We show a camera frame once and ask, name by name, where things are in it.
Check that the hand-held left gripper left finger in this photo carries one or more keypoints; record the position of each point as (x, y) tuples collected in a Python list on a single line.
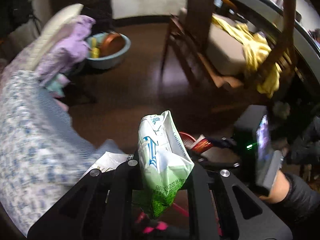
[(120, 192)]

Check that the purple cloth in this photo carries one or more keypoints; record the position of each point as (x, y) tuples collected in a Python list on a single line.
[(65, 55)]

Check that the blue plastic basin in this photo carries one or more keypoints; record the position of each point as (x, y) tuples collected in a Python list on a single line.
[(110, 62)]

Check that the green white wipes packet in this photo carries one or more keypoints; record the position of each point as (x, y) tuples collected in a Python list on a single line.
[(160, 170)]

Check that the yellow green cloth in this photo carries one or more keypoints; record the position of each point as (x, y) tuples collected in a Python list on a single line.
[(95, 48)]

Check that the beige chair cushion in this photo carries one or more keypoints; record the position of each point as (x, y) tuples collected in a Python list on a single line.
[(222, 55)]

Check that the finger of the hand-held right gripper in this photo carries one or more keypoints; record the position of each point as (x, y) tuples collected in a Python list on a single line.
[(225, 143), (220, 161)]

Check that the white quilted pillow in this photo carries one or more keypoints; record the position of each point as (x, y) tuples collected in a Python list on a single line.
[(50, 37)]

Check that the dark wooden chair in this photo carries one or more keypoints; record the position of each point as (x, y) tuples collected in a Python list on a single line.
[(197, 30)]

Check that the white printed paper wrapper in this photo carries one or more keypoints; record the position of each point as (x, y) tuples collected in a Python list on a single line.
[(110, 160)]

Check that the teal pink cloth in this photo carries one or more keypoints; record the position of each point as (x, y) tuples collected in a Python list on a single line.
[(56, 86)]

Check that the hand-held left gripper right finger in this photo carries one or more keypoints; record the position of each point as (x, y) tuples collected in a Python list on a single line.
[(200, 205)]

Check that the person's right forearm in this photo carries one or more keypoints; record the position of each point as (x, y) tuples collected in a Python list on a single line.
[(300, 197)]

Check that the red cloth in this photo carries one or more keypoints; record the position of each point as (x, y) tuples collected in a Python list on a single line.
[(187, 140)]

